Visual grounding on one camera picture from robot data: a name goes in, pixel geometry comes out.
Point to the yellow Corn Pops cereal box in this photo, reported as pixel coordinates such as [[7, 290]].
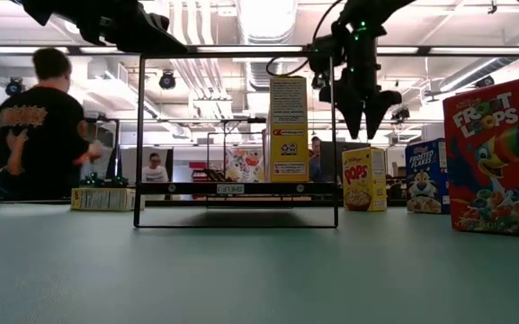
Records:
[[288, 153], [101, 199], [362, 180]]

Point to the black crossbar with light strips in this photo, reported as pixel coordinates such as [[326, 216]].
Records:
[[72, 49]]

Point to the black ceiling spotlight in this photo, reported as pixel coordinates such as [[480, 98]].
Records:
[[15, 87], [167, 81], [484, 82], [400, 114], [318, 82]]

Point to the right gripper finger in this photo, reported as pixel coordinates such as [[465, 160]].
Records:
[[351, 108], [378, 108]]

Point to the wooden shelf with black frame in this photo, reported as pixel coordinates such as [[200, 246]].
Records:
[[187, 189]]

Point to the black metal rack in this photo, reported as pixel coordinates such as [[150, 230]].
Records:
[[101, 120]]

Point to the black monitor screen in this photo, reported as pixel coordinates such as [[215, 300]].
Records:
[[334, 155]]

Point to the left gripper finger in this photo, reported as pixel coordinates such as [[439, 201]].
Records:
[[160, 27], [151, 45]]

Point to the blue Frosted Flakes cereal box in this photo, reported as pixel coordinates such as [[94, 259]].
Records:
[[425, 175]]

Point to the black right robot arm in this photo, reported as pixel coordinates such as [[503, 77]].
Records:
[[376, 9]]

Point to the person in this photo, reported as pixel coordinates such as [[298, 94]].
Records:
[[154, 171], [315, 162], [38, 135]]

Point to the white panel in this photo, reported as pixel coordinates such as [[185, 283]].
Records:
[[131, 162]]

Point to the green table mat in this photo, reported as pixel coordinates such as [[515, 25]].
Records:
[[241, 279]]

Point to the red Froot Loops cereal box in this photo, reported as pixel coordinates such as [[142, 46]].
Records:
[[497, 157]]

